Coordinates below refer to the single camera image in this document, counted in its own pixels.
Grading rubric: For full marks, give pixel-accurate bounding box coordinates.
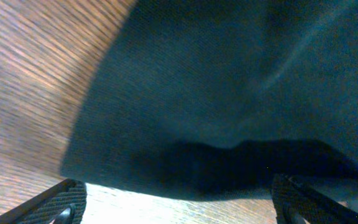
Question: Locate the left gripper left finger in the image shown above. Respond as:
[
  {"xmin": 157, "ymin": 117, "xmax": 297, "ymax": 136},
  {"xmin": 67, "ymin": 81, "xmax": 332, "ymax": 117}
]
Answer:
[{"xmin": 0, "ymin": 179, "xmax": 87, "ymax": 224}]

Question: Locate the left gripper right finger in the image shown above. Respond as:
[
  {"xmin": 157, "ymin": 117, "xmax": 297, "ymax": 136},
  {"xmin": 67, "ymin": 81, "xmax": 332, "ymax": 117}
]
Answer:
[{"xmin": 272, "ymin": 174, "xmax": 358, "ymax": 224}]

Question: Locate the black t-shirt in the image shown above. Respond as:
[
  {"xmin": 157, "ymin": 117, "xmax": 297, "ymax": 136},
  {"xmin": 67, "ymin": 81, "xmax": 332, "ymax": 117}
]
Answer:
[{"xmin": 60, "ymin": 0, "xmax": 358, "ymax": 201}]

